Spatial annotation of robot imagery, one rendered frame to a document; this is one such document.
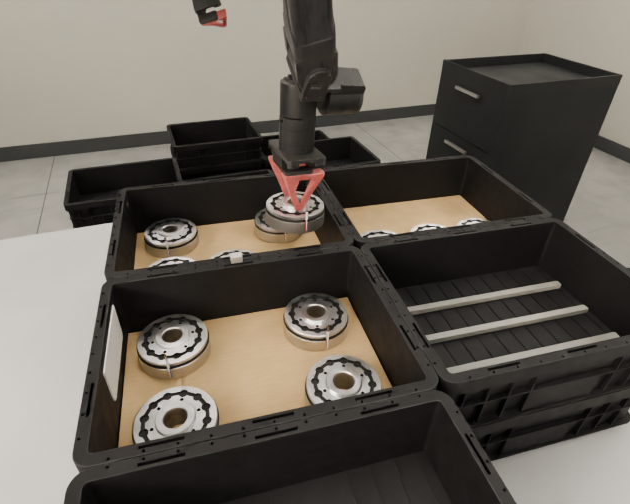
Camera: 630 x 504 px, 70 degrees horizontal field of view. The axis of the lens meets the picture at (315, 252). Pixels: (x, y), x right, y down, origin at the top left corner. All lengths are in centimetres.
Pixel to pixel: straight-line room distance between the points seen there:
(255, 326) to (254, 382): 11
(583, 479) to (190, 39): 334
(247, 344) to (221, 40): 308
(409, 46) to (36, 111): 290
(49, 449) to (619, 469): 87
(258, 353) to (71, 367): 38
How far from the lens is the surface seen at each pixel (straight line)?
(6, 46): 364
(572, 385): 73
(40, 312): 109
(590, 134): 245
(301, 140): 71
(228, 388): 67
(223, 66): 366
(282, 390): 66
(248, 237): 95
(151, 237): 93
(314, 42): 60
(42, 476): 83
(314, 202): 79
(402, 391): 54
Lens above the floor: 135
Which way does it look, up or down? 35 degrees down
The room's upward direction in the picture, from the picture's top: 2 degrees clockwise
